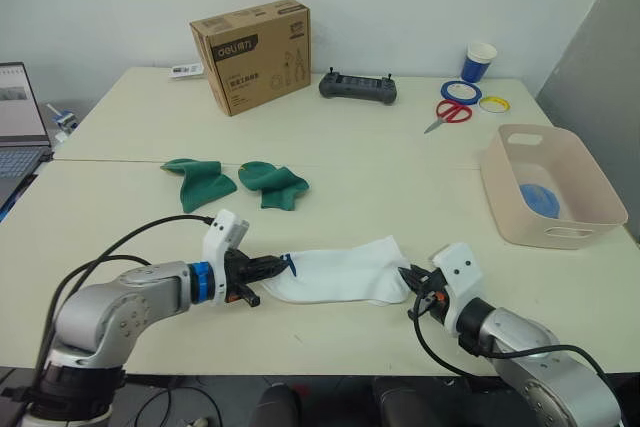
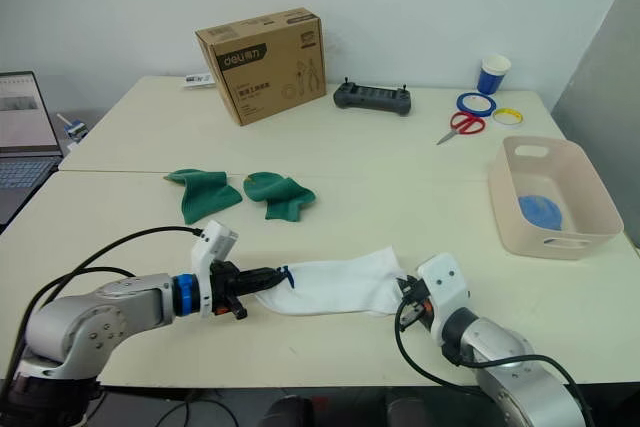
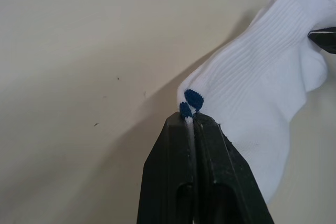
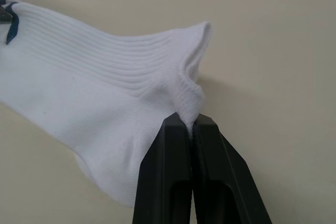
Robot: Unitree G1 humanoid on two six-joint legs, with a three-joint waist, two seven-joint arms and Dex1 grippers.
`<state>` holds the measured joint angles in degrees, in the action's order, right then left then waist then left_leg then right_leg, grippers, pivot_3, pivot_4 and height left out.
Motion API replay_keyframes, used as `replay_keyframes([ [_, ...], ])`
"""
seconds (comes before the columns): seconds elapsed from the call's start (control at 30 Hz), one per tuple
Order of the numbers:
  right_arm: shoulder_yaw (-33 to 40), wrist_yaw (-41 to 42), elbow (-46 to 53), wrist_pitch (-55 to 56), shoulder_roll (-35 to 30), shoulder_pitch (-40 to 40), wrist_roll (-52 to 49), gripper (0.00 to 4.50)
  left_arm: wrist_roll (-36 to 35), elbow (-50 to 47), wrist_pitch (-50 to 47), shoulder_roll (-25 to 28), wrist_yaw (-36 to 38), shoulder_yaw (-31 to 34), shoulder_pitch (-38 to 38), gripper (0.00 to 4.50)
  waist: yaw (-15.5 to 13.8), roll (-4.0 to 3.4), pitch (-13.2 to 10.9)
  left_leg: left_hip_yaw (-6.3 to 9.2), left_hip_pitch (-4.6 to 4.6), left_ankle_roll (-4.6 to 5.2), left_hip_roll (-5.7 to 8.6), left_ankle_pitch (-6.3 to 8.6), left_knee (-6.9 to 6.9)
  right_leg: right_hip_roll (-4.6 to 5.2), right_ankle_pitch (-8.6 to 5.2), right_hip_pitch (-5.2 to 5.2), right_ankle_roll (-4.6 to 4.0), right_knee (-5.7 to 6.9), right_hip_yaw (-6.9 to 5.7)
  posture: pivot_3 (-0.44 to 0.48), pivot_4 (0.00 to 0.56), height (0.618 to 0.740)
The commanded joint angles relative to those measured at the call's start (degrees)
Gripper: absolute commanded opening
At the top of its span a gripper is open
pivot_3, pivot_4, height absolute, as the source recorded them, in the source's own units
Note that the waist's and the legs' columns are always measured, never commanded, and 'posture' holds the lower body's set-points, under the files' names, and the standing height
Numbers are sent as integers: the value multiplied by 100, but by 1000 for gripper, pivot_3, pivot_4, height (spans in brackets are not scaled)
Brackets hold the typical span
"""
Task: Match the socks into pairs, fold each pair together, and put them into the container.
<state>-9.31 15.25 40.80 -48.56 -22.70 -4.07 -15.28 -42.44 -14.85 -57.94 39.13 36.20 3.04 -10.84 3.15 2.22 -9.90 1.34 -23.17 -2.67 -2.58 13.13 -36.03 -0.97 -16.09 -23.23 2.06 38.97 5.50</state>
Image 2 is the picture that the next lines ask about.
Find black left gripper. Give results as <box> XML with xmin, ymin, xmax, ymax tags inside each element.
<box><xmin>209</xmin><ymin>261</ymin><xmax>284</xmax><ymax>321</ymax></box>

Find grey partition panel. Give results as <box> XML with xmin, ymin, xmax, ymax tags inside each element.
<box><xmin>549</xmin><ymin>0</ymin><xmax>640</xmax><ymax>254</ymax></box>

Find brown cardboard box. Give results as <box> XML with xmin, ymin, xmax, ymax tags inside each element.
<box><xmin>194</xmin><ymin>7</ymin><xmax>328</xmax><ymax>128</ymax></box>

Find blue folded sock pair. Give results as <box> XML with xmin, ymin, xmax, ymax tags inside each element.
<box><xmin>516</xmin><ymin>193</ymin><xmax>564</xmax><ymax>231</ymax></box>

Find blue tape ring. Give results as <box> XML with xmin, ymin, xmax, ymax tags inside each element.
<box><xmin>455</xmin><ymin>91</ymin><xmax>498</xmax><ymax>115</ymax></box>

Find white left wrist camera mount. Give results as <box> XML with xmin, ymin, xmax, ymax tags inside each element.
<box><xmin>188</xmin><ymin>219</ymin><xmax>240</xmax><ymax>319</ymax></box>

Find beige plastic basket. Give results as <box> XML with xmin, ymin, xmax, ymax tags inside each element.
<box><xmin>487</xmin><ymin>135</ymin><xmax>625</xmax><ymax>261</ymax></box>

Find black remote controller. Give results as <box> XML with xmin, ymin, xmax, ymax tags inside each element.
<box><xmin>332</xmin><ymin>77</ymin><xmax>415</xmax><ymax>119</ymax></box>

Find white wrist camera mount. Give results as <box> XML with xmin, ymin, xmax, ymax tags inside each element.
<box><xmin>188</xmin><ymin>219</ymin><xmax>240</xmax><ymax>319</ymax></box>
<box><xmin>416</xmin><ymin>252</ymin><xmax>472</xmax><ymax>348</ymax></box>

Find green sock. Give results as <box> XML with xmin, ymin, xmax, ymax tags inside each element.
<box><xmin>242</xmin><ymin>172</ymin><xmax>318</xmax><ymax>223</ymax></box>
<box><xmin>163</xmin><ymin>167</ymin><xmax>244</xmax><ymax>226</ymax></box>

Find grey laptop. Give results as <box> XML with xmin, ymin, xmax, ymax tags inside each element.
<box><xmin>0</xmin><ymin>71</ymin><xmax>65</xmax><ymax>226</ymax></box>

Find dark rounded shape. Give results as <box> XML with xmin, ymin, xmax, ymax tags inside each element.
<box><xmin>384</xmin><ymin>396</ymin><xmax>432</xmax><ymax>427</ymax></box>
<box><xmin>261</xmin><ymin>394</ymin><xmax>317</xmax><ymax>427</ymax></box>

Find yellow tape ring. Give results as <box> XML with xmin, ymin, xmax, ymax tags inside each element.
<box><xmin>491</xmin><ymin>107</ymin><xmax>524</xmax><ymax>127</ymax></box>

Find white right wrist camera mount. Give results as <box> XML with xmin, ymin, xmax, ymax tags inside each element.
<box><xmin>416</xmin><ymin>252</ymin><xmax>472</xmax><ymax>348</ymax></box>

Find blue paper cup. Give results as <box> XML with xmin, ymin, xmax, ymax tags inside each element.
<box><xmin>475</xmin><ymin>53</ymin><xmax>513</xmax><ymax>96</ymax></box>

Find red handled scissors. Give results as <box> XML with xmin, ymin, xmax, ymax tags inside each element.
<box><xmin>435</xmin><ymin>111</ymin><xmax>487</xmax><ymax>147</ymax></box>

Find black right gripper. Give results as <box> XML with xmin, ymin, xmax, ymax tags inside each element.
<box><xmin>395</xmin><ymin>273</ymin><xmax>433</xmax><ymax>332</ymax></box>

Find small blue white gadget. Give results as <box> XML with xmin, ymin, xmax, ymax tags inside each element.
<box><xmin>55</xmin><ymin>112</ymin><xmax>91</xmax><ymax>142</ymax></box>

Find white sock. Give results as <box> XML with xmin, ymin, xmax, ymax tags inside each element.
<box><xmin>254</xmin><ymin>245</ymin><xmax>409</xmax><ymax>319</ymax></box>

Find small white label card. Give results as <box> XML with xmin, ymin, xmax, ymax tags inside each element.
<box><xmin>181</xmin><ymin>71</ymin><xmax>215</xmax><ymax>91</ymax></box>

